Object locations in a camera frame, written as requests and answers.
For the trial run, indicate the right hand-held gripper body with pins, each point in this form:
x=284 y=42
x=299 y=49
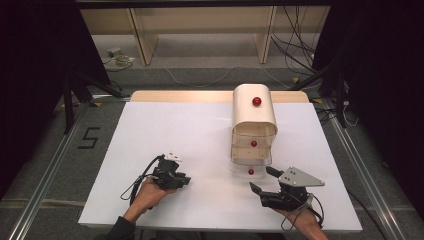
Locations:
x=298 y=176

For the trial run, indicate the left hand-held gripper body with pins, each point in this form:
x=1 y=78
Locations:
x=166 y=175

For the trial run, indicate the clear drawer with red knob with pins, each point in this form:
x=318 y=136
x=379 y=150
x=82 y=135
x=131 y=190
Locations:
x=251 y=171
x=254 y=143

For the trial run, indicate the cream drawer cabinet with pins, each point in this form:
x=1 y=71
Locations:
x=248 y=110

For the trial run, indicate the person's left hand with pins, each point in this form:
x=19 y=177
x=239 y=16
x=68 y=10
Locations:
x=148 y=195

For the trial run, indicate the person's right hand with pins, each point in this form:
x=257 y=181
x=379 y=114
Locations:
x=305 y=220

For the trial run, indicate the white board sheet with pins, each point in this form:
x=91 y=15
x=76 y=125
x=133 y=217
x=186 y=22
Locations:
x=186 y=140

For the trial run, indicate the black tripod stand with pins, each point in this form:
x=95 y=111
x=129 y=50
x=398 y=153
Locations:
x=340 y=100
x=68 y=106

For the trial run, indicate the grey power adapter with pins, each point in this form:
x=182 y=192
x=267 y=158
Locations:
x=114 y=51

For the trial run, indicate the black curtain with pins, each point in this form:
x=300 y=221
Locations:
x=33 y=66
x=383 y=66

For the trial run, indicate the black overhead bar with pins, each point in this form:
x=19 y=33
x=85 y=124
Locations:
x=200 y=2

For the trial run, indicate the aluminium floor rail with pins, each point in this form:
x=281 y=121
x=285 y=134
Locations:
x=366 y=180
x=43 y=186

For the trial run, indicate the light wooden desk frame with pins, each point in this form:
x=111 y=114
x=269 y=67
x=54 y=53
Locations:
x=143 y=36

